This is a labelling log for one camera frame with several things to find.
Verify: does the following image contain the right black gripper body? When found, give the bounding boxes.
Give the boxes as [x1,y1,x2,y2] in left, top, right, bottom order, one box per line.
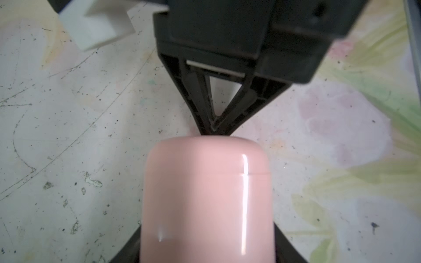
[153,1,366,84]

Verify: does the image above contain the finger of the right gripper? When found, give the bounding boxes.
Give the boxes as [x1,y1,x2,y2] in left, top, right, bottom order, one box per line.
[159,53,216,135]
[210,71,291,135]

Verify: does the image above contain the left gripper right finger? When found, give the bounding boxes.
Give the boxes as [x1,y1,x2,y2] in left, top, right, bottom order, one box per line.
[274,223,307,263]

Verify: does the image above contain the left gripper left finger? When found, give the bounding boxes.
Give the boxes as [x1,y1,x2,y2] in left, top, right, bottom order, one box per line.
[110,225,141,263]

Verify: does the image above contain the aluminium mounting rail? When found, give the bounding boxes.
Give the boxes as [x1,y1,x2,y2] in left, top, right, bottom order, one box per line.
[403,0,421,96]

